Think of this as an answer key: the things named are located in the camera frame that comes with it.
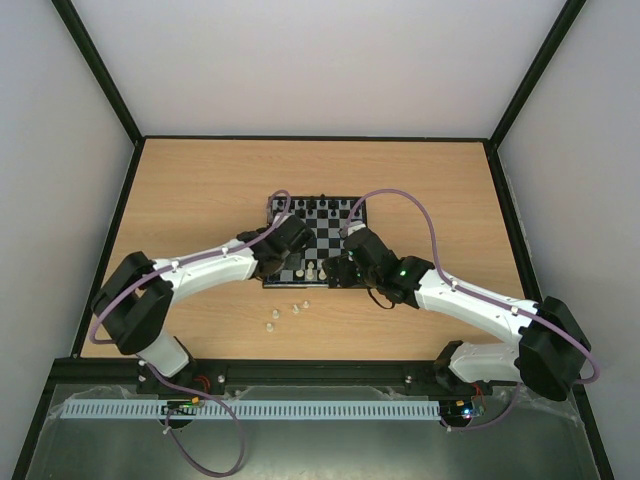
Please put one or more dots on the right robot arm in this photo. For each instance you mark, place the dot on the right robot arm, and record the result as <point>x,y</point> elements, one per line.
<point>540,344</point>

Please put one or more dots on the grey slotted cable duct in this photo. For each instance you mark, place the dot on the grey slotted cable duct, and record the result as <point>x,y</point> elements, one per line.
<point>251,410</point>

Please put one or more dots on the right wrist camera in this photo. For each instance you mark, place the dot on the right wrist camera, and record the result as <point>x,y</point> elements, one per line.
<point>351,228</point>

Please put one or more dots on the black aluminium frame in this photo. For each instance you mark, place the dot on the black aluminium frame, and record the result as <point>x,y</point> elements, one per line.
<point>75,369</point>

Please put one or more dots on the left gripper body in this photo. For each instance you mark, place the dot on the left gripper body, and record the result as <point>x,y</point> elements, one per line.
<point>285,258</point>

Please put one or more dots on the black and silver chessboard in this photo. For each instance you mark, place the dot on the black and silver chessboard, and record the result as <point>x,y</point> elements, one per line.
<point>327,243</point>

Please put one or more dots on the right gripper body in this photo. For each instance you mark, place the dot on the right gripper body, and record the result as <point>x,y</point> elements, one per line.
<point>335,270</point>

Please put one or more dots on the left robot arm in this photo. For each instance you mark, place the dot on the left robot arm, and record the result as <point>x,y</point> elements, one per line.
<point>133,303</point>

